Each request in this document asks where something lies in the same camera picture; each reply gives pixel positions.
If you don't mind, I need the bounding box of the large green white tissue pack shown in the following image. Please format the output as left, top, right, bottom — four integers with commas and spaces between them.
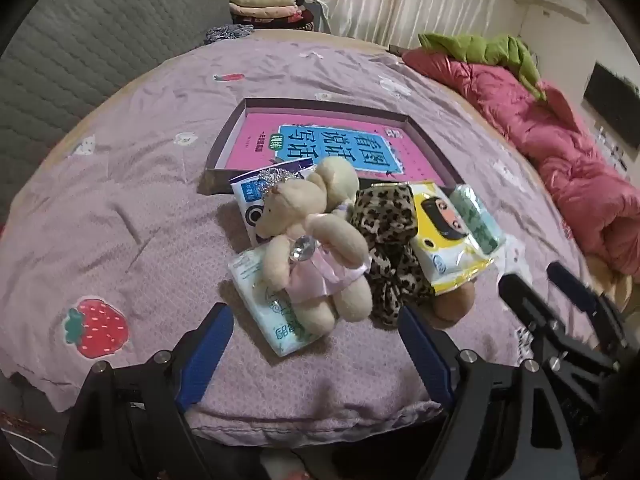
227, 247, 313, 358

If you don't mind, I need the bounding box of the white and blue tissue packet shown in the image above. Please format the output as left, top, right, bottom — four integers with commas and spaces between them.
229, 157, 316, 248

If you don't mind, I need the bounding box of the white pleated curtain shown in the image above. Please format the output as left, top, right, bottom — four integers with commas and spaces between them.
300, 0, 506, 51

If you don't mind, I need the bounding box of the black television screen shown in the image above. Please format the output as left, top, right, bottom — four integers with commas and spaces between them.
582, 62, 640, 151

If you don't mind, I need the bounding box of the white air conditioner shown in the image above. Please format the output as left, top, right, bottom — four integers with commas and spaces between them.
532, 0, 588, 23

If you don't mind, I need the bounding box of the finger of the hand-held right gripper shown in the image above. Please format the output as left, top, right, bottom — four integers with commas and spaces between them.
497, 272, 618, 378
546, 262, 640, 361

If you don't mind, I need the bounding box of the teddy bear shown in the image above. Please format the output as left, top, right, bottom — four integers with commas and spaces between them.
255, 167, 373, 337

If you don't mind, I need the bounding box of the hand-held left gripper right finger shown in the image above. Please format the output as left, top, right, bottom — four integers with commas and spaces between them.
397, 304, 581, 480

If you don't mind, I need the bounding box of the green cloth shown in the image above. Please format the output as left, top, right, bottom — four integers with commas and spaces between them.
417, 32, 548, 103

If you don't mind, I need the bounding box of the pink and blue book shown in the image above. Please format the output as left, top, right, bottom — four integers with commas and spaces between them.
222, 112, 451, 183

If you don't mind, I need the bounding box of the pink quilt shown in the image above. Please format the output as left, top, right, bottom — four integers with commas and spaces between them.
402, 50, 640, 276

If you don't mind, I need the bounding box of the yellow cartoon wipes packet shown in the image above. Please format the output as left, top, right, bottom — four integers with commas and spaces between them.
407, 180, 501, 296

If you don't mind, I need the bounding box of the shallow purple cardboard box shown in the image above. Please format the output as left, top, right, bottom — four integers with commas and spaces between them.
199, 99, 466, 196

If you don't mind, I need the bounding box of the leopard print cloth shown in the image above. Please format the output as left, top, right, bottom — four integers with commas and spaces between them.
347, 183, 436, 331

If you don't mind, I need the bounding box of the small green tissue pack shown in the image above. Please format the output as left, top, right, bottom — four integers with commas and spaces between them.
450, 183, 506, 256

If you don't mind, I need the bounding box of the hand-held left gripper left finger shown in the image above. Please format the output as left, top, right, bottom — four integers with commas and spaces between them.
57, 302, 235, 480

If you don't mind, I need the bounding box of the blue patterned cloth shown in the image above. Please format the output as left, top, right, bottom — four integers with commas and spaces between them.
204, 25, 251, 45

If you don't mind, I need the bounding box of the dark red folded garment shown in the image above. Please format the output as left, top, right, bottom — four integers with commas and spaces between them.
235, 10, 323, 32

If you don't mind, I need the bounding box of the grey quilted headboard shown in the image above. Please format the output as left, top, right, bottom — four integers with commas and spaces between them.
0, 0, 233, 211

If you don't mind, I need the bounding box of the tan round plush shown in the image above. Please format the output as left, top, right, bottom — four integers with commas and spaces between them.
431, 282, 476, 328

